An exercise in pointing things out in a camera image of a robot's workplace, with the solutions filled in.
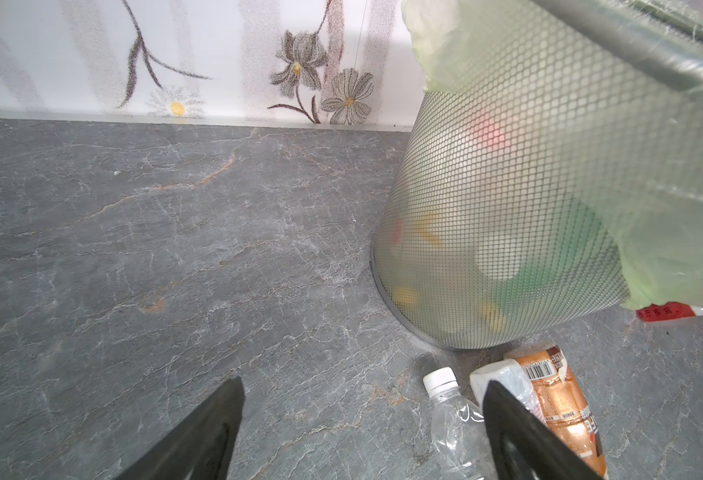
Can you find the small clear bottle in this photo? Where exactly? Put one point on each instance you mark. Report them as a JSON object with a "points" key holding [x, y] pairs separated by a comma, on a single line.
{"points": [[458, 433]]}

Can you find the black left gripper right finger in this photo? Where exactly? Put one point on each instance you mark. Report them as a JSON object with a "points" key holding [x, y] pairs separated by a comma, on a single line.
{"points": [[522, 446]]}

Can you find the orange drink bottle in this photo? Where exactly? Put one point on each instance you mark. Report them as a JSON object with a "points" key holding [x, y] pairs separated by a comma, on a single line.
{"points": [[671, 314]]}

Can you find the brown label milk tea bottle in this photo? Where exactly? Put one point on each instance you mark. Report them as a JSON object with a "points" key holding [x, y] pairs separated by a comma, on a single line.
{"points": [[563, 403]]}

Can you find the green lined waste bin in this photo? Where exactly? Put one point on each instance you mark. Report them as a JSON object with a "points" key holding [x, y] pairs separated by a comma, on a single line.
{"points": [[555, 168]]}

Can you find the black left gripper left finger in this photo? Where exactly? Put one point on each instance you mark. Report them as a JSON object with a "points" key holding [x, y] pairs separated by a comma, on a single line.
{"points": [[202, 445]]}

